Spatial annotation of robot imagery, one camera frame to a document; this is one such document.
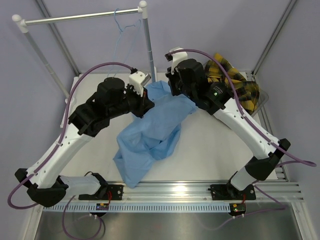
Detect perforated white cable duct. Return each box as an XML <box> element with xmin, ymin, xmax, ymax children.
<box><xmin>43</xmin><ymin>201</ymin><xmax>231</xmax><ymax>213</ymax></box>

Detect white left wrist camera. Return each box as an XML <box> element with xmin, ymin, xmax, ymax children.
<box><xmin>128</xmin><ymin>71</ymin><xmax>151</xmax><ymax>97</ymax></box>

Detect light blue wire hanger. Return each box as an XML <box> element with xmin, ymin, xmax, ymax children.
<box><xmin>112</xmin><ymin>13</ymin><xmax>142</xmax><ymax>64</ymax></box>

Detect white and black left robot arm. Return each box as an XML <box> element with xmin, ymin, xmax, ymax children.
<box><xmin>15</xmin><ymin>71</ymin><xmax>155</xmax><ymax>208</ymax></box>

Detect aluminium frame post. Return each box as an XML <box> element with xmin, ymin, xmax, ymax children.
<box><xmin>34</xmin><ymin>0</ymin><xmax>81</xmax><ymax>76</ymax></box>
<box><xmin>251</xmin><ymin>0</ymin><xmax>299</xmax><ymax>78</ymax></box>

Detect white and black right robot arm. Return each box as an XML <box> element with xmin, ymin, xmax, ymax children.
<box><xmin>166</xmin><ymin>58</ymin><xmax>291</xmax><ymax>200</ymax></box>

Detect yellow plaid shirt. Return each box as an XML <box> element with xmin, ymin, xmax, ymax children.
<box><xmin>204</xmin><ymin>52</ymin><xmax>260</xmax><ymax>115</ymax></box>

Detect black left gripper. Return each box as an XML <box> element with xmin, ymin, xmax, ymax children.
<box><xmin>107</xmin><ymin>83</ymin><xmax>155</xmax><ymax>119</ymax></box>

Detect aluminium frame post left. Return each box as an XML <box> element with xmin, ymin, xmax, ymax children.
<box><xmin>34</xmin><ymin>0</ymin><xmax>81</xmax><ymax>76</ymax></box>

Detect clear plastic bin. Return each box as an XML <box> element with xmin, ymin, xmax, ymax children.
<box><xmin>251</xmin><ymin>89</ymin><xmax>269</xmax><ymax>117</ymax></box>

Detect light blue shirt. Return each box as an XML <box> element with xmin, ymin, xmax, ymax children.
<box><xmin>113</xmin><ymin>81</ymin><xmax>197</xmax><ymax>189</ymax></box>

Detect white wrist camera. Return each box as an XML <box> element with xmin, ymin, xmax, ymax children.
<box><xmin>128</xmin><ymin>71</ymin><xmax>151</xmax><ymax>97</ymax></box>
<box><xmin>165</xmin><ymin>47</ymin><xmax>188</xmax><ymax>74</ymax></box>

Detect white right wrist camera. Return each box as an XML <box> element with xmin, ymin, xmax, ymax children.
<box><xmin>165</xmin><ymin>47</ymin><xmax>188</xmax><ymax>74</ymax></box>

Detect aluminium mounting rail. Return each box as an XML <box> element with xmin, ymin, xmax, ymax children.
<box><xmin>57</xmin><ymin>179</ymin><xmax>305</xmax><ymax>204</ymax></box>

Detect white and metal clothes rack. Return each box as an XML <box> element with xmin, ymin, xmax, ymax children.
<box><xmin>11</xmin><ymin>0</ymin><xmax>158</xmax><ymax>129</ymax></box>

